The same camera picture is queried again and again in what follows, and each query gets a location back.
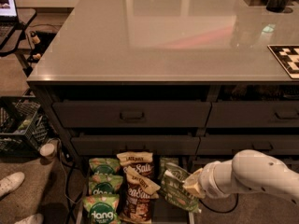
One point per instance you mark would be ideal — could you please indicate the middle green dang bag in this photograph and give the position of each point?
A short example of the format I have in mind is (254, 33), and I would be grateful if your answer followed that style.
(104, 184)

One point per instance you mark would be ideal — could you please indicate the black laptop stand table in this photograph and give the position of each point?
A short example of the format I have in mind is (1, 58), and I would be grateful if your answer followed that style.
(26, 16)

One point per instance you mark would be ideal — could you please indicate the rear green kettle chip bag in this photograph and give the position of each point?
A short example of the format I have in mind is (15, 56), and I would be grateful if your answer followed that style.
(164, 161)

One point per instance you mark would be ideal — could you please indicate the open bottom left drawer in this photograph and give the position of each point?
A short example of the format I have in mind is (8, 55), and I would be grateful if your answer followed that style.
(163, 212)

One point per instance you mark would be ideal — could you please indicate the green dang bag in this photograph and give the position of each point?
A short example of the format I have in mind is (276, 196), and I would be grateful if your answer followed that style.
(104, 184)
(102, 208)
(107, 166)

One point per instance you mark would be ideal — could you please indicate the brown sea salt bag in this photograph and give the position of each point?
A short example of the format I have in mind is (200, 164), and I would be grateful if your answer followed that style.
(140, 190)
(142, 162)

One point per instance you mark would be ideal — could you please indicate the white paper cup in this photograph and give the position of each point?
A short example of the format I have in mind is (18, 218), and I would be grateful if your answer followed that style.
(48, 151)

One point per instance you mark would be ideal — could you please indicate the white shoe lower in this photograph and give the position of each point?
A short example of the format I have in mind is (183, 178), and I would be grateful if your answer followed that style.
(33, 219)

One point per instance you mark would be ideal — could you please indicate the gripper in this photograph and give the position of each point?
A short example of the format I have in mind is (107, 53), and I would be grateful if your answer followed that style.
(206, 179)

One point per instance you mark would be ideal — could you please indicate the rear green dang bag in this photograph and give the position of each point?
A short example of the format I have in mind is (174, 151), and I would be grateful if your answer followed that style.
(107, 166)

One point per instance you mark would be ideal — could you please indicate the middle left dark drawer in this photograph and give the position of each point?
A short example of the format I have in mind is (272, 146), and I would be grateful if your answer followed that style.
(101, 145)

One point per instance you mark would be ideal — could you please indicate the top right dark drawer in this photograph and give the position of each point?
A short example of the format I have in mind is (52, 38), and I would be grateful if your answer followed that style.
(254, 114)

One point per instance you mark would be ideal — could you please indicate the checkered marker board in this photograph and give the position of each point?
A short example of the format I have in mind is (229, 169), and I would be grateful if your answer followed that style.
(288, 57)

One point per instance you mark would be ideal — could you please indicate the green jalapeno kettle chip bag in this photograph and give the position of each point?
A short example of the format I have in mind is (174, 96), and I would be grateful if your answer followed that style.
(172, 186)

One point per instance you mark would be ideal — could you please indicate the open laptop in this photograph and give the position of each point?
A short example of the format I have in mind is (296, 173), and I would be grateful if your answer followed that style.
(8, 20)

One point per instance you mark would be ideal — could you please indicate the front green dang bag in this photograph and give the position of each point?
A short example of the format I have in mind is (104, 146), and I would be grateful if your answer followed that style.
(102, 208)

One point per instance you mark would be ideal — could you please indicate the black plastic crate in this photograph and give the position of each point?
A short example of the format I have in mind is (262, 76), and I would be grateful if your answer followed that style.
(23, 126)

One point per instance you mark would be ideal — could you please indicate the rear brown sea salt bag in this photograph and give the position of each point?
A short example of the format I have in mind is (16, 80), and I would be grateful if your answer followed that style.
(142, 162)

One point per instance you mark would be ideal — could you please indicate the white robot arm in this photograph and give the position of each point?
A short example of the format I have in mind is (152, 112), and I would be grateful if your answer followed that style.
(249, 171)

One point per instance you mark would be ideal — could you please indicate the middle right dark drawer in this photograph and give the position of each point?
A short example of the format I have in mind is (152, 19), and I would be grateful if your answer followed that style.
(227, 145)

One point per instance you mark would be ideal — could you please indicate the top left dark drawer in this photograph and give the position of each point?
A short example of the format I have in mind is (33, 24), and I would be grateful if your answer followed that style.
(126, 114)

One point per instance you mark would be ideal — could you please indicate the dark counter cabinet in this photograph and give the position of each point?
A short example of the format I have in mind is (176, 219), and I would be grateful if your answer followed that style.
(164, 50)

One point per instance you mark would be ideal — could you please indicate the front brown sea salt bag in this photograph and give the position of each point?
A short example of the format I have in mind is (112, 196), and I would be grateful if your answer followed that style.
(140, 190)

